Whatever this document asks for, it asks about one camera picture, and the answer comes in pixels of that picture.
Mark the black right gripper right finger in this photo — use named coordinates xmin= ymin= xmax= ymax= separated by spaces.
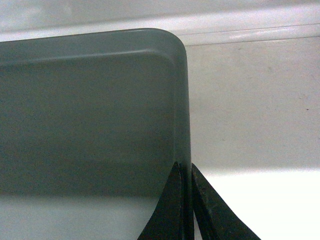
xmin=191 ymin=164 xmax=259 ymax=240

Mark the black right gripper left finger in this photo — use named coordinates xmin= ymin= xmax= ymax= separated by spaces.
xmin=138 ymin=162 xmax=184 ymax=240

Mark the grey silver serving tray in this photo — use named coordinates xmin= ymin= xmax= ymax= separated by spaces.
xmin=0 ymin=28 xmax=194 ymax=240

